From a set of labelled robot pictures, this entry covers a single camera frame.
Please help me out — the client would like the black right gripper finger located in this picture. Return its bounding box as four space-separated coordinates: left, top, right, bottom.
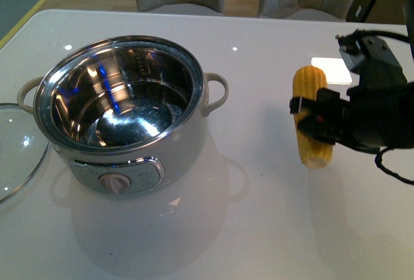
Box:
298 114 346 144
289 88 350 118

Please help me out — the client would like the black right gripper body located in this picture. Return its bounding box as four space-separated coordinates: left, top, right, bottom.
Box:
337 82 413 153

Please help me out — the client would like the yellow corn cob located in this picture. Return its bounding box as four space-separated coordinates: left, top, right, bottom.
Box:
292 65 333 169

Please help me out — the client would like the glass pot lid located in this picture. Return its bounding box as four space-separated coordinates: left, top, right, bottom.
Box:
1 103 49 203

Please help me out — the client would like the white electric cooking pot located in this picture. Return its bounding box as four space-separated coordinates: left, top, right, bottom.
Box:
17 36 228 194

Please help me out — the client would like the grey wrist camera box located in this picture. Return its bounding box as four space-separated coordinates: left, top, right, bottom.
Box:
336 30 409 96

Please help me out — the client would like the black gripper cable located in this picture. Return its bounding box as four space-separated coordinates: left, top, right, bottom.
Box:
355 28 414 186

